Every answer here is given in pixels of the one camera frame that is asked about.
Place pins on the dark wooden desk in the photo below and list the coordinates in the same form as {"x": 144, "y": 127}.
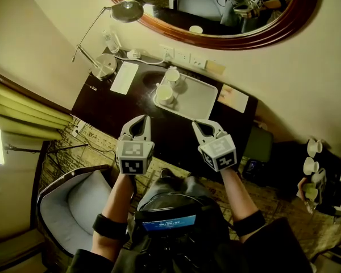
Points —
{"x": 116, "y": 109}

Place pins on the silver desk lamp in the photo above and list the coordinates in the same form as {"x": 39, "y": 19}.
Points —
{"x": 103, "y": 65}

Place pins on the person's right forearm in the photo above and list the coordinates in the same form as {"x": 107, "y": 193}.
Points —
{"x": 238, "y": 195}

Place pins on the white printed card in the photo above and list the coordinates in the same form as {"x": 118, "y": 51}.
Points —
{"x": 233, "y": 98}

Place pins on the white cup with saucer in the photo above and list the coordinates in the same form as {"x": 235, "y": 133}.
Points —
{"x": 314, "y": 147}
{"x": 311, "y": 165}

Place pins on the black tripod stand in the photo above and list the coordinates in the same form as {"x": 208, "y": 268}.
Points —
{"x": 45, "y": 150}

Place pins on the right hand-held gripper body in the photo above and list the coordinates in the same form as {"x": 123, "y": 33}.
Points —
{"x": 218, "y": 153}

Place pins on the white wall socket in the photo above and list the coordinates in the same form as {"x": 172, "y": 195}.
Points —
{"x": 198, "y": 62}
{"x": 182, "y": 56}
{"x": 167, "y": 51}

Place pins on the person's left forearm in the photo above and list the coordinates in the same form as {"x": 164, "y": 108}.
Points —
{"x": 116, "y": 198}

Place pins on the white floor power strip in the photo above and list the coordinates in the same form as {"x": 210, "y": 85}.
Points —
{"x": 79, "y": 127}

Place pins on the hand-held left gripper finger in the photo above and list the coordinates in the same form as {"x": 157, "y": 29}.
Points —
{"x": 147, "y": 129}
{"x": 125, "y": 127}

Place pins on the white notepad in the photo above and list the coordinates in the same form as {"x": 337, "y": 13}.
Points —
{"x": 124, "y": 78}

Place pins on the green curtain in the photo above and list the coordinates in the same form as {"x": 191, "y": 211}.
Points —
{"x": 22, "y": 112}

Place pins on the chest device with blue screen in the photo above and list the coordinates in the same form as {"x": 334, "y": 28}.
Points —
{"x": 170, "y": 223}

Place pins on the clear water bottle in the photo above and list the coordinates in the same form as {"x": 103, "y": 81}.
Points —
{"x": 111, "y": 41}

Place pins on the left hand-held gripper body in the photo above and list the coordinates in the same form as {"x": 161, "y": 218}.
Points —
{"x": 135, "y": 158}

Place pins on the grey armchair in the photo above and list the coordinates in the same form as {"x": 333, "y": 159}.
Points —
{"x": 74, "y": 209}

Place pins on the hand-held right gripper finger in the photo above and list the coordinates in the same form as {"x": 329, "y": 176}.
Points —
{"x": 217, "y": 129}
{"x": 197, "y": 135}

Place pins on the small wooden tray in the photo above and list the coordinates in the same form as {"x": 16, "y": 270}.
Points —
{"x": 300, "y": 190}

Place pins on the oval wooden framed mirror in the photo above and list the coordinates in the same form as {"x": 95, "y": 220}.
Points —
{"x": 216, "y": 43}

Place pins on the white rectangular tray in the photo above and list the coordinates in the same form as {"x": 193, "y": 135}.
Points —
{"x": 193, "y": 98}

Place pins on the person's black clothing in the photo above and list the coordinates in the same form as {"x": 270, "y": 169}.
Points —
{"x": 187, "y": 254}

